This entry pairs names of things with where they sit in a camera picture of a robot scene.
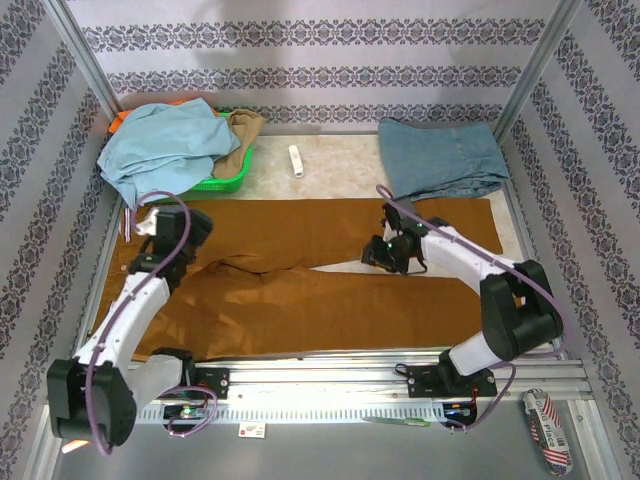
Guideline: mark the brown trousers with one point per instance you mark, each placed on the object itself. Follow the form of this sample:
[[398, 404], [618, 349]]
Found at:
[[300, 225]]

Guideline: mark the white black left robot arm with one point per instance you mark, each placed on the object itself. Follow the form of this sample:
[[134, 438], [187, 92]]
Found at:
[[125, 320]]

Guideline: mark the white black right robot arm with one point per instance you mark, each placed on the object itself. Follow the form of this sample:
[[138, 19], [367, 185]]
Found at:
[[515, 310]]

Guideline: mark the tan trousers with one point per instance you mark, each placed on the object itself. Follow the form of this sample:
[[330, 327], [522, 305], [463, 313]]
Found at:
[[245, 130]]

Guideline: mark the green plastic basket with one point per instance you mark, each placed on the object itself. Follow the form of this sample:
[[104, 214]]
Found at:
[[220, 186]]

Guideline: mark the folded blue denim jeans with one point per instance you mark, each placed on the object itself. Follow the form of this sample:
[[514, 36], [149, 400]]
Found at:
[[435, 155]]

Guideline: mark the light blue shirt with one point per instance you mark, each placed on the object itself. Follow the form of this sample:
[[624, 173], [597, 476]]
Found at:
[[160, 140]]

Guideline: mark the white plastic stick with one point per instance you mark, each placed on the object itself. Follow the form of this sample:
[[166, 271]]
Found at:
[[296, 160]]

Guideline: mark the orange cloth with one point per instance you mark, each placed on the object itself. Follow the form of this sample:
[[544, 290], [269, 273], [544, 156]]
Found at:
[[119, 122]]

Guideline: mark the small controller circuit board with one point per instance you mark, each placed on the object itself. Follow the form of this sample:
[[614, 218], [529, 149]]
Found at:
[[189, 411], [460, 409]]

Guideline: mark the green pen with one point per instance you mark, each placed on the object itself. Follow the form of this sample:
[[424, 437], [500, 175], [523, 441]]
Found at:
[[400, 421]]

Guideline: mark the small white card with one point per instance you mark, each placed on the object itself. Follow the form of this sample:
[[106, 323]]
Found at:
[[252, 431]]

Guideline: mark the flag print rolled can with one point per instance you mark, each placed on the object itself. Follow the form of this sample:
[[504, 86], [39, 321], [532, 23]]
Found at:
[[547, 430]]

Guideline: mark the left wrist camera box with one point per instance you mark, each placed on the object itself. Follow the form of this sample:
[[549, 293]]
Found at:
[[147, 222]]

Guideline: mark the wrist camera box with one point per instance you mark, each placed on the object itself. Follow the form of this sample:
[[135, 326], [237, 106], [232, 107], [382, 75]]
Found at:
[[147, 222], [397, 212]]

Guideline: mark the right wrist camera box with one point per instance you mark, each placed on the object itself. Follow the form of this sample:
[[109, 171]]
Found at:
[[397, 212]]

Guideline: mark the aluminium table edge rail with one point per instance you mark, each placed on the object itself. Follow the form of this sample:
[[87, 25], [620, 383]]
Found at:
[[320, 133], [97, 280], [525, 240]]

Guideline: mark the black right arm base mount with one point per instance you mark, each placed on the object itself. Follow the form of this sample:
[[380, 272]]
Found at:
[[425, 382]]

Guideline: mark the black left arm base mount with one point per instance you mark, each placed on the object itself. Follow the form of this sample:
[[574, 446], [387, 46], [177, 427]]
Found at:
[[212, 382]]

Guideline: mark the aluminium frame post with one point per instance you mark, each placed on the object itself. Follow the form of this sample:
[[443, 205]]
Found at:
[[85, 60], [535, 70]]

